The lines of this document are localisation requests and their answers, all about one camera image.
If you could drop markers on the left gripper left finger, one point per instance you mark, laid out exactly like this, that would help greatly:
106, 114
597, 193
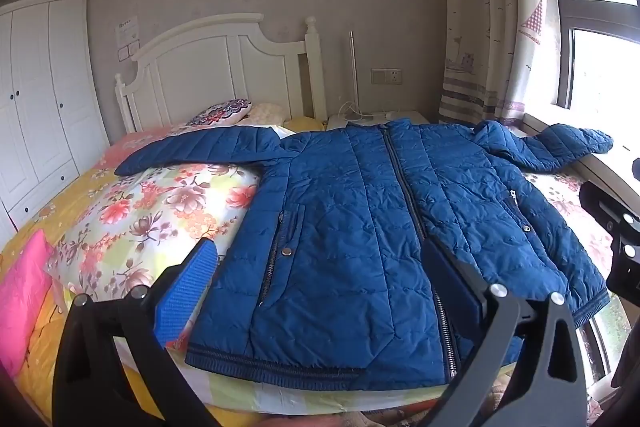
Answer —
90, 386

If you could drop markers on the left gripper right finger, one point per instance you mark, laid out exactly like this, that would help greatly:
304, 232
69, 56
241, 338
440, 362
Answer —
547, 387

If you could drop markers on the blue quilted puffer jacket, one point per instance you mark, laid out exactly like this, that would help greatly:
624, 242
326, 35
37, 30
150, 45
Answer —
324, 288

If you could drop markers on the yellow bed sheet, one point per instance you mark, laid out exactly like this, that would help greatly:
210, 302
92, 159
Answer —
34, 380

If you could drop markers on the pink pillow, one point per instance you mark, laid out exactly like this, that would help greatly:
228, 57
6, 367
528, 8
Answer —
23, 290

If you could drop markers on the floral quilt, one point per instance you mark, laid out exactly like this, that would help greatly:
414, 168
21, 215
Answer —
141, 225

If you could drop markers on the nautical print curtain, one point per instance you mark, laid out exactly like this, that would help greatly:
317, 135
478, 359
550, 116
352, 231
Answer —
491, 47

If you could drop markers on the white wardrobe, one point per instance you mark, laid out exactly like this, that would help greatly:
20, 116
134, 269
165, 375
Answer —
51, 125

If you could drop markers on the slim white desk lamp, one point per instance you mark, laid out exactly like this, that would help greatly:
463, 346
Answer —
354, 76

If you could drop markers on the white nightstand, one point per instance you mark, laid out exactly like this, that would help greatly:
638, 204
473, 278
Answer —
372, 119

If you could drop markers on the patterned round cushion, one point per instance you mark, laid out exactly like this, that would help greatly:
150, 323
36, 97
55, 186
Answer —
220, 114

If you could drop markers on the cream textured pillow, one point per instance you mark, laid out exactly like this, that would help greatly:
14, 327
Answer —
264, 114

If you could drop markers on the yellow pillow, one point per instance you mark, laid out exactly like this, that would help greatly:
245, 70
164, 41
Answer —
304, 124

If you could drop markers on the white wooden headboard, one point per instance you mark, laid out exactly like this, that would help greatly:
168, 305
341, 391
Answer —
216, 58

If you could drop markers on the window frame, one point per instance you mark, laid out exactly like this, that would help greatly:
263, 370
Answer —
599, 52

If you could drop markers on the wall socket plate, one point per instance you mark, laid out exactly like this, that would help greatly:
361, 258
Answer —
386, 76

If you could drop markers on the wall paper notice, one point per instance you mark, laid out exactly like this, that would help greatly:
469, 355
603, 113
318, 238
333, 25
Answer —
127, 38

